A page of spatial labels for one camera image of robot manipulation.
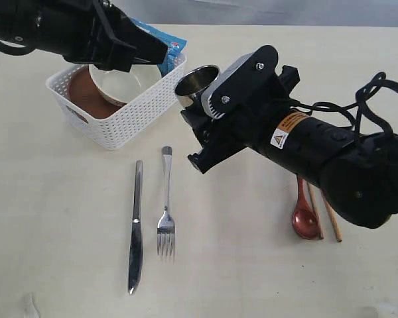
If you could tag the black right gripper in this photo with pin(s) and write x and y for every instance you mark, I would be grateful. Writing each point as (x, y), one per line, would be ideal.
(242, 128)

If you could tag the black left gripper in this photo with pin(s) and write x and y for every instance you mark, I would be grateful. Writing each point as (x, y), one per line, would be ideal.
(87, 32)

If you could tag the shiny steel cup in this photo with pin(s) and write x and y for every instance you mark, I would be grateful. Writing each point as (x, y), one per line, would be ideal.
(189, 89)

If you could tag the silver metal spoon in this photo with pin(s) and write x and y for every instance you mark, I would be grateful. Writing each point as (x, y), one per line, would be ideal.
(166, 229)

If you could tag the white perforated plastic basket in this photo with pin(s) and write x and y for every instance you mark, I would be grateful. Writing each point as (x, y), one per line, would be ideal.
(116, 130)

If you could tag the silver metal knife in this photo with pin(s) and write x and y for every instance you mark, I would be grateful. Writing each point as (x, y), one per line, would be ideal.
(135, 260)

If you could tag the wooden chopstick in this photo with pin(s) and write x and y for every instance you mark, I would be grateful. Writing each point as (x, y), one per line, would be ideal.
(315, 209)
(332, 217)

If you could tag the red-brown wooden spoon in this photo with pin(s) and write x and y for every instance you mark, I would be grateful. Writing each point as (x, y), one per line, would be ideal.
(304, 220)

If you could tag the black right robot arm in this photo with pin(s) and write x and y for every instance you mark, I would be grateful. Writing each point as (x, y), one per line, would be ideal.
(353, 159)

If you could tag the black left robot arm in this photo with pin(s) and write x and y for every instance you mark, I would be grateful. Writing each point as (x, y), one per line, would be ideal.
(18, 27)

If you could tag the blue snack packet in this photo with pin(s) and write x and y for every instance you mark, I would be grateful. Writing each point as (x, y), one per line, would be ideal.
(175, 45)

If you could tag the cream ceramic bowl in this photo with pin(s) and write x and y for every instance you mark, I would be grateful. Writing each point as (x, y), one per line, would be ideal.
(120, 88)

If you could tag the brown plate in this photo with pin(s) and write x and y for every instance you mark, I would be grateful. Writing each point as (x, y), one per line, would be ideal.
(85, 95)

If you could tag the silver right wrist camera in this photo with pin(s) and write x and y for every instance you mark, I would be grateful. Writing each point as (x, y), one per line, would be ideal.
(250, 76)

